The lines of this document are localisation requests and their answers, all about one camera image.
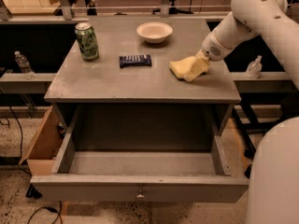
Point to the yellow sponge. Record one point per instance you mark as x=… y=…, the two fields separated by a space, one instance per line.
x=183 y=69

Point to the clear sanitizer bottle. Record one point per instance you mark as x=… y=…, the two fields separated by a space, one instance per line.
x=254 y=68

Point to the green soda can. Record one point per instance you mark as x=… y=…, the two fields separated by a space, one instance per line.
x=87 y=41

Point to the grey cabinet desk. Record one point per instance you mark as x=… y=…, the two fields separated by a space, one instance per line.
x=103 y=81

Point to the black office chair base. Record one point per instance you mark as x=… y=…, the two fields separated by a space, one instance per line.
x=253 y=125

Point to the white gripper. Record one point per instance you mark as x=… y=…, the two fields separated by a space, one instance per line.
x=212 y=49

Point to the grey open top drawer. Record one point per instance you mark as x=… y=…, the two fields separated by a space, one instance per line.
x=172 y=152

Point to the blue candy bar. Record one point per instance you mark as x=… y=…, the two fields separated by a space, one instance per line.
x=135 y=60

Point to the brown cardboard box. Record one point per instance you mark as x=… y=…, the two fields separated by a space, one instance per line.
x=44 y=146

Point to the metal drawer knob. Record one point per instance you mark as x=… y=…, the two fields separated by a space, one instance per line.
x=140 y=196

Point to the clear water bottle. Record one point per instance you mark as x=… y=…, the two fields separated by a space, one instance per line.
x=24 y=65

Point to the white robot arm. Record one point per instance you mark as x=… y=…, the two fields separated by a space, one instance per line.
x=273 y=196

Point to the white bowl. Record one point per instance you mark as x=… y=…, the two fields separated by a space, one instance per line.
x=154 y=32

